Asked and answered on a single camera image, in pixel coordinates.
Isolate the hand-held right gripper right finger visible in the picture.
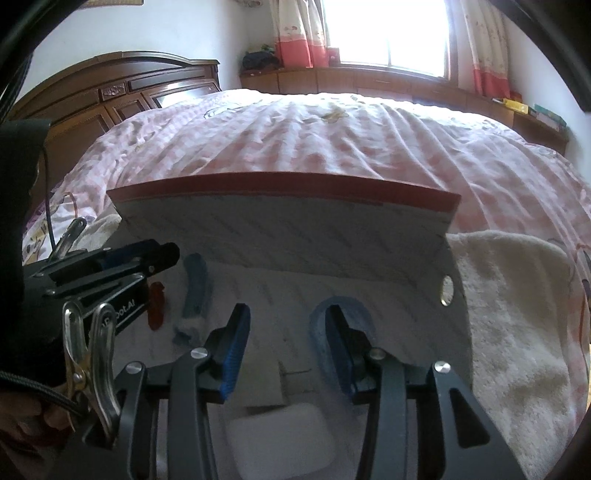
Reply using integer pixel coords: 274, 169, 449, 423
324, 305, 527, 480

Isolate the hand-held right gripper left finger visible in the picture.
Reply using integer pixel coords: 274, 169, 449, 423
113, 302, 252, 480

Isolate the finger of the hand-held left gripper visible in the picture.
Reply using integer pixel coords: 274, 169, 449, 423
44, 272, 148, 308
46, 239, 181, 284

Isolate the red plastic toy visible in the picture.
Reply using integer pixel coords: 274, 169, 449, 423
148, 281, 166, 330

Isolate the clear blue correction tape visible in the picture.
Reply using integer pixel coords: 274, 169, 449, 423
308, 295, 370, 398

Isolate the red cardboard box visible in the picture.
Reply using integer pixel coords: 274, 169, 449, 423
106, 172, 476, 416

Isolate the metal spring clip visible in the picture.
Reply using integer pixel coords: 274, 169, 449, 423
62, 302, 122, 446
48, 217, 88, 259

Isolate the brown floral cloth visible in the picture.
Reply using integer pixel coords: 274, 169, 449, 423
0, 397, 75, 462

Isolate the dark wooden headboard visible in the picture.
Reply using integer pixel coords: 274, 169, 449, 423
9, 51, 222, 195

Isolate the beige towel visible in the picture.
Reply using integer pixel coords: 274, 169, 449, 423
88, 215, 587, 480

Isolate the pink checked bedsheet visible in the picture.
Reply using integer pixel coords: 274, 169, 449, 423
21, 88, 591, 416

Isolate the dark clothes pile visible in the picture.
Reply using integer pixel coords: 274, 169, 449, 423
242, 50, 280, 72

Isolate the pink white curtain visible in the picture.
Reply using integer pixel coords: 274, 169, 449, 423
455, 0, 511, 97
272, 0, 331, 70

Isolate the wooden window sill cabinet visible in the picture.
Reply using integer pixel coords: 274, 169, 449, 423
239, 65, 568, 155

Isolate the stack of green books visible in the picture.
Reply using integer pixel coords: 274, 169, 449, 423
529, 104, 568, 132

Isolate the bright window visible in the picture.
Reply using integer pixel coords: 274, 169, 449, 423
321, 0, 458, 79

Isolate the black braided cable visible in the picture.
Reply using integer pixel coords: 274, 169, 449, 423
0, 369, 79, 411

